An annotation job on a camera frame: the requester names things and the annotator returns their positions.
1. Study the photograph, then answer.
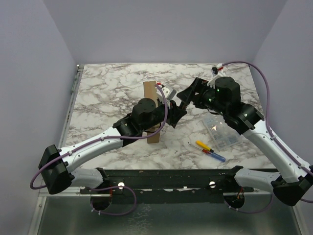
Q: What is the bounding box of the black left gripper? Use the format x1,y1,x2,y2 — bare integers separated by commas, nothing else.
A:
141,99,186,133

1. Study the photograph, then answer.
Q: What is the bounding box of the brown cardboard express box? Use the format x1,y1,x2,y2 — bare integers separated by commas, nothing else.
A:
143,80,162,144

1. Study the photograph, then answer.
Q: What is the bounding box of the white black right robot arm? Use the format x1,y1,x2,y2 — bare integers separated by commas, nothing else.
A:
177,77,313,206

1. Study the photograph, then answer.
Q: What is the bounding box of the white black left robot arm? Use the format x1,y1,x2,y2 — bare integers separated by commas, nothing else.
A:
38,98,187,195

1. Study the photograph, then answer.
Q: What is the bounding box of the clear plastic parts box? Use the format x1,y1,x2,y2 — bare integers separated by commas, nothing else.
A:
202,113,242,150

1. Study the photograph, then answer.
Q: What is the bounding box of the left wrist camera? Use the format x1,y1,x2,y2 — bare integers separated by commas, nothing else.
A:
156,83,177,107

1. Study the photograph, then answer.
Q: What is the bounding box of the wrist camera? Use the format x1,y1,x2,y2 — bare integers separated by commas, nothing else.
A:
209,63,226,87
156,83,177,107

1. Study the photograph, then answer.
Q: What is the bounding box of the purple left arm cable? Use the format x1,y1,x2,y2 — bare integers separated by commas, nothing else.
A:
29,84,169,190

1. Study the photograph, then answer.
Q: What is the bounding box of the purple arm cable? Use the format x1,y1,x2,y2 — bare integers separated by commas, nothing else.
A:
29,84,169,190
221,61,313,204

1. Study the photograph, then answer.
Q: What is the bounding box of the yellow handled screwdriver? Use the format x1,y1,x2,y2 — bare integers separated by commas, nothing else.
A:
196,141,213,151

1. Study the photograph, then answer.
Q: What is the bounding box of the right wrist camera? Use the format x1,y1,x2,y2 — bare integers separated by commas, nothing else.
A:
209,63,226,87

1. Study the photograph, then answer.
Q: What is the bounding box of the blue red handled screwdriver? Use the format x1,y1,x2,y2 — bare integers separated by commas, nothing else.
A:
188,143,226,163

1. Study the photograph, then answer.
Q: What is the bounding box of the black front mounting rail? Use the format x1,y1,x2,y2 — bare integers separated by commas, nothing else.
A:
80,166,253,204

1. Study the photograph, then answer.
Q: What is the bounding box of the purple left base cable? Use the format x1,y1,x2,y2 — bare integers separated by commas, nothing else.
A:
90,185,138,216

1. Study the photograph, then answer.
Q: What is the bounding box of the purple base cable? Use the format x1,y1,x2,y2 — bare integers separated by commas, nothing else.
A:
227,193,274,214
90,185,138,216

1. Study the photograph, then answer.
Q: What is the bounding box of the aluminium frame rail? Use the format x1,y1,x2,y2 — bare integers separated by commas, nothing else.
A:
57,64,85,149

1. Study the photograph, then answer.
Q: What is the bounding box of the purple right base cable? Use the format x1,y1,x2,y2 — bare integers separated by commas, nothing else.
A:
227,193,274,214

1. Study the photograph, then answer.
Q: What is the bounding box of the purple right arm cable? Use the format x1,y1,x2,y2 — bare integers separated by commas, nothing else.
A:
221,61,313,204

